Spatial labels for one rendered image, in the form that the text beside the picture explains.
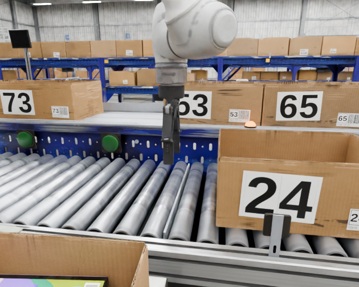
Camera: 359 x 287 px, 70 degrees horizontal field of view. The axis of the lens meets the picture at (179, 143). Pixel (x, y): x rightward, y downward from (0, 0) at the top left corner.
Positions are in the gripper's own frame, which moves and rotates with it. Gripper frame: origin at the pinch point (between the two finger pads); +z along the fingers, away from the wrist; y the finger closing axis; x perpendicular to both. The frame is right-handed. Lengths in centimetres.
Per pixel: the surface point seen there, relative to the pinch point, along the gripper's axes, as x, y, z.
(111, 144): -29.1, -21.0, 4.8
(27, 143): -67, -21, 6
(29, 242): -14.7, 43.8, 2.1
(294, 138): 37.2, -7.2, -3.9
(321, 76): 350, -896, -6
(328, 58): 212, -476, -47
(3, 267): -20.1, 44.2, 7.2
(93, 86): -49, -49, -17
